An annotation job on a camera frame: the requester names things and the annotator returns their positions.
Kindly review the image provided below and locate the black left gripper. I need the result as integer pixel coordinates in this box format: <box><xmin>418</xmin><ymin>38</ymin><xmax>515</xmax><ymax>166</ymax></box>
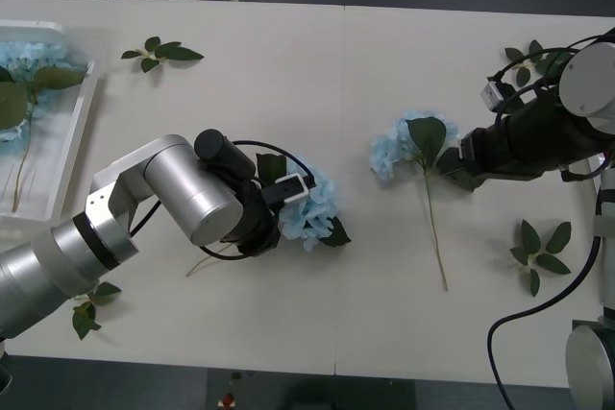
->
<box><xmin>234</xmin><ymin>180</ymin><xmax>283</xmax><ymax>258</ymax></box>

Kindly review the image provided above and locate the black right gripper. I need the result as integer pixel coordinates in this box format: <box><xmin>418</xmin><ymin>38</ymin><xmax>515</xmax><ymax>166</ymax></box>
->
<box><xmin>438</xmin><ymin>125</ymin><xmax>510</xmax><ymax>177</ymax></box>

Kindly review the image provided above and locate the pale blue flower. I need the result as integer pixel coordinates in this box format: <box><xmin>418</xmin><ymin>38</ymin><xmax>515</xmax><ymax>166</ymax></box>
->
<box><xmin>368</xmin><ymin>109</ymin><xmax>484</xmax><ymax>293</ymax></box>
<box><xmin>0</xmin><ymin>39</ymin><xmax>90</xmax><ymax>214</ymax></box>
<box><xmin>185</xmin><ymin>151</ymin><xmax>354</xmax><ymax>279</ymax></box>

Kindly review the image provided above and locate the loose green leaf sprig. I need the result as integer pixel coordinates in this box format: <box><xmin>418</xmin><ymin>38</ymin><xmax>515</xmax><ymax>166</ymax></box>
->
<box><xmin>71</xmin><ymin>280</ymin><xmax>123</xmax><ymax>342</ymax></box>
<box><xmin>508</xmin><ymin>219</ymin><xmax>573</xmax><ymax>299</ymax></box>
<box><xmin>504</xmin><ymin>38</ymin><xmax>578</xmax><ymax>88</ymax></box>
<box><xmin>120</xmin><ymin>36</ymin><xmax>206</xmax><ymax>75</ymax></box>

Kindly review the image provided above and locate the dark robot torso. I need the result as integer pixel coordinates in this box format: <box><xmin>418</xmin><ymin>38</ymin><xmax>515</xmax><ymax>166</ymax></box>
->
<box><xmin>206</xmin><ymin>365</ymin><xmax>417</xmax><ymax>410</ymax></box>

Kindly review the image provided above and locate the shallow white box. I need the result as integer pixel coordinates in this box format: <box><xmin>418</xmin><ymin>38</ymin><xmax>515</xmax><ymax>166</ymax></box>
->
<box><xmin>0</xmin><ymin>19</ymin><xmax>101</xmax><ymax>224</ymax></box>

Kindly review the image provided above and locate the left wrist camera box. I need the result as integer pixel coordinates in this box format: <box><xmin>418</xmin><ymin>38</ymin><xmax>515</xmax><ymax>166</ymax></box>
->
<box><xmin>261</xmin><ymin>173</ymin><xmax>317</xmax><ymax>208</ymax></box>

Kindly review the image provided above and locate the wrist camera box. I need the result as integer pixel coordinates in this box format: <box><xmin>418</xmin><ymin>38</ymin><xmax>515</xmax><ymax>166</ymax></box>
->
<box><xmin>480</xmin><ymin>75</ymin><xmax>514</xmax><ymax>112</ymax></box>
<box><xmin>261</xmin><ymin>173</ymin><xmax>317</xmax><ymax>208</ymax></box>

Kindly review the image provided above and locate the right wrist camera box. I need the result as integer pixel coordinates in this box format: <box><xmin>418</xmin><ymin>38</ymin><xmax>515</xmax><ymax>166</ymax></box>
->
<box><xmin>480</xmin><ymin>75</ymin><xmax>514</xmax><ymax>112</ymax></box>

